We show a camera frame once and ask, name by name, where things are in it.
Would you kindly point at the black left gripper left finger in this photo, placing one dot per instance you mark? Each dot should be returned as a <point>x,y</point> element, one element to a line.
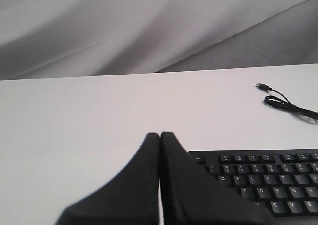
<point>130,198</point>

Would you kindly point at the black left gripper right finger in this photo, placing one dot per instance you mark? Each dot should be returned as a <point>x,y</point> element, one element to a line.
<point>190,196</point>

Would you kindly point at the black acer keyboard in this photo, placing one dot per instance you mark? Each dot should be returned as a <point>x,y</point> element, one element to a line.
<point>284,181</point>

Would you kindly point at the grey backdrop cloth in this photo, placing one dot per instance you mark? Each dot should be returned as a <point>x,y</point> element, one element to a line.
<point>68,38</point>

